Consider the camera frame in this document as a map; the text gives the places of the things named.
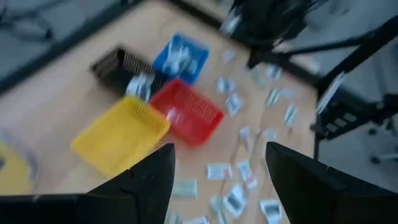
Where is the black diagonal beam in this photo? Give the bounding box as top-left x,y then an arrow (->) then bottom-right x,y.
315,14 -> 398,94

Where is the red plastic basket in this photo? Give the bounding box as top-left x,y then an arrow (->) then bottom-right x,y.
149,78 -> 225,147

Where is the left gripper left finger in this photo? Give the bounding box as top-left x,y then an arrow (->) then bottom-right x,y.
0,142 -> 177,224

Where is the disinfecting wipes canister white lid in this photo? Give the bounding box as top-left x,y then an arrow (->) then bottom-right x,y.
0,136 -> 40,196

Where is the yellow plastic basket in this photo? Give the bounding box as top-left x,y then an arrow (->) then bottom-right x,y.
70,95 -> 171,180

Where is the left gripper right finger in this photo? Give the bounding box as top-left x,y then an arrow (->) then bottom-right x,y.
265,141 -> 398,224

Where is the black plastic basket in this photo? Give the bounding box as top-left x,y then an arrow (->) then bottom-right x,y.
89,45 -> 167,99

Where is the blue plastic basket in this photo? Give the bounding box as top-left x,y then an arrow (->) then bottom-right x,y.
152,32 -> 210,85

